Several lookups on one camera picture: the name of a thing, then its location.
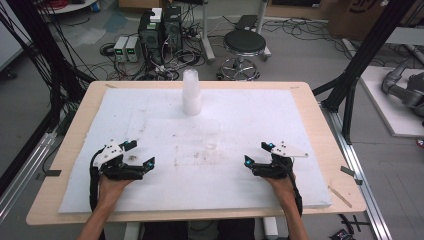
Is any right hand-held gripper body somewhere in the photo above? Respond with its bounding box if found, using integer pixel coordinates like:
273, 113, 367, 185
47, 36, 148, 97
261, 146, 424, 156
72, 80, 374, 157
251, 140, 310, 180

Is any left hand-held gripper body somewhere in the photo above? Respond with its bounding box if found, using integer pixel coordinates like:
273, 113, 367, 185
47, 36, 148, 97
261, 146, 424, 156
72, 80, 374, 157
92, 140, 146, 182

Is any stack of white cups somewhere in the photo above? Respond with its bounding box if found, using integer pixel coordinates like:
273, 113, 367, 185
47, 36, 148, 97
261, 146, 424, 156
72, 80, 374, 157
181, 68, 203, 117

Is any person's left hand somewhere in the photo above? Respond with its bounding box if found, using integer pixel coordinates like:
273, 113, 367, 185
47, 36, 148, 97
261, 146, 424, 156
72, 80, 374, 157
97, 175, 135, 202

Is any person's right hand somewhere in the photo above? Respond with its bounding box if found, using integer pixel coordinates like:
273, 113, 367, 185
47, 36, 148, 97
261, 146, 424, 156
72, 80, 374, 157
262, 172, 297, 201

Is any white foam board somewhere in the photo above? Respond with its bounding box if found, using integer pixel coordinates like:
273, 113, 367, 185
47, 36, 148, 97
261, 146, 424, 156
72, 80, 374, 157
58, 87, 333, 214

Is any wooden table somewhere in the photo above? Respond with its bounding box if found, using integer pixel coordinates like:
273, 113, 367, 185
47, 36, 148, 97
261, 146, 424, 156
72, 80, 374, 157
25, 80, 368, 226

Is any clear plastic cup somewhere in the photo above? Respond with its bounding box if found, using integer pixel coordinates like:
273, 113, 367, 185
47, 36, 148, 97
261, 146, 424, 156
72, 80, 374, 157
202, 118, 223, 152

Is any grey power supply unit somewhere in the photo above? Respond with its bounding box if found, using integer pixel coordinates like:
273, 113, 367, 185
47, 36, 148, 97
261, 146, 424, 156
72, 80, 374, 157
125, 35, 141, 64
113, 35, 130, 63

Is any black round stool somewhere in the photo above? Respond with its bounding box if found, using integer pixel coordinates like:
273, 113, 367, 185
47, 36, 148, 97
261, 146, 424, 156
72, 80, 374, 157
217, 29, 268, 81

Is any black computer tower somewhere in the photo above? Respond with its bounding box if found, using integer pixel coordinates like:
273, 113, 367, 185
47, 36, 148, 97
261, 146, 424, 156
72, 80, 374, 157
137, 8, 165, 65
163, 5, 184, 52

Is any white platform board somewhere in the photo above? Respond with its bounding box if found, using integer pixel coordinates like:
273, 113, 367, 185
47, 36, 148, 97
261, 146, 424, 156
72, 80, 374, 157
359, 65, 424, 139

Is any cardboard box with black print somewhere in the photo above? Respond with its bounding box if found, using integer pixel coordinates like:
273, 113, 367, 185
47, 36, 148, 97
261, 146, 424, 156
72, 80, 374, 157
328, 0, 385, 42

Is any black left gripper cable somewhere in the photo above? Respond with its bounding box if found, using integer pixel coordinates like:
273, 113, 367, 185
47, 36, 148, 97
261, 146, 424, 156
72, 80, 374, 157
88, 148, 106, 213

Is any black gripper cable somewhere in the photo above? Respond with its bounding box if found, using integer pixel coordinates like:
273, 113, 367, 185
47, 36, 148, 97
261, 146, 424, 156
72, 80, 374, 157
287, 164, 304, 218
88, 148, 106, 213

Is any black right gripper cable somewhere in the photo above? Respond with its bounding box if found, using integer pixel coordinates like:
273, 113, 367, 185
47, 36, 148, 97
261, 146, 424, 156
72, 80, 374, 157
287, 164, 304, 218

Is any aluminium floor rail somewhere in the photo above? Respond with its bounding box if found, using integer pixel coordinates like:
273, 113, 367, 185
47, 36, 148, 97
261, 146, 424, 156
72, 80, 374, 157
0, 131, 58, 224
320, 102, 395, 240

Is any black metal frame post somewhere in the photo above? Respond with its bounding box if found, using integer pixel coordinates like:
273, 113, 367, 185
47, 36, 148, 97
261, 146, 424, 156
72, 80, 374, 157
312, 0, 418, 145
6, 0, 96, 101

